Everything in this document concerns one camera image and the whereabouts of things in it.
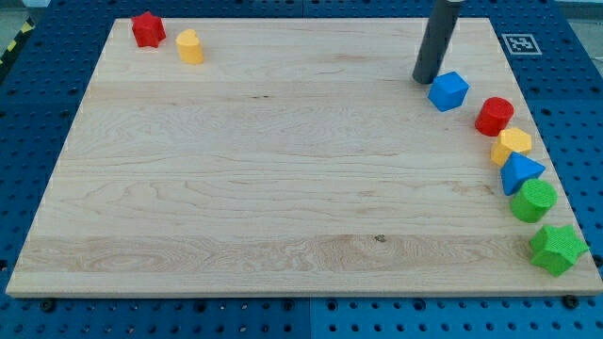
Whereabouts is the yellow heart block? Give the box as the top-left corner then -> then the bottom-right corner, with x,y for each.
175,29 -> 204,65

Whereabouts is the white fiducial marker tag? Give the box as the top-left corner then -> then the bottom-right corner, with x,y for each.
501,33 -> 542,56

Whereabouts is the green cylinder block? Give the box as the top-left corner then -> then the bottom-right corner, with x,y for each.
510,179 -> 558,223

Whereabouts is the red star block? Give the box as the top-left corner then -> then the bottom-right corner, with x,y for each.
131,11 -> 166,48

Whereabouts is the black bolt front right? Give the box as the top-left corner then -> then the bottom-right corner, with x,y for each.
562,295 -> 580,310

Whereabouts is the blue cube block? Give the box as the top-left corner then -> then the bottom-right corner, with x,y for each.
428,72 -> 470,112

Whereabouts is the green star block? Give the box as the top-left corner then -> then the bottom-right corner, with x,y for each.
530,224 -> 590,277

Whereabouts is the red cylinder block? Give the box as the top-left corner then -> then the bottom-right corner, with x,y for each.
475,97 -> 514,137

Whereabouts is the black bolt front left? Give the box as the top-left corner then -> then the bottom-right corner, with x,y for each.
39,299 -> 56,313

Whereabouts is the yellow hexagon block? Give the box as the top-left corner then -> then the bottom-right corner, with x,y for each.
490,127 -> 532,167

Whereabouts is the blue triangle block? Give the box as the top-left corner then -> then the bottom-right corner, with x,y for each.
500,152 -> 546,196

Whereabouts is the black bolt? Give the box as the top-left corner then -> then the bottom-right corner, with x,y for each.
562,295 -> 580,310
39,299 -> 56,313

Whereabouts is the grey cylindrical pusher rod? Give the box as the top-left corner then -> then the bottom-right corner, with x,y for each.
412,0 -> 464,85

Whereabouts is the wooden board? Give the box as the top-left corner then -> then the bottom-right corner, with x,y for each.
7,18 -> 602,298

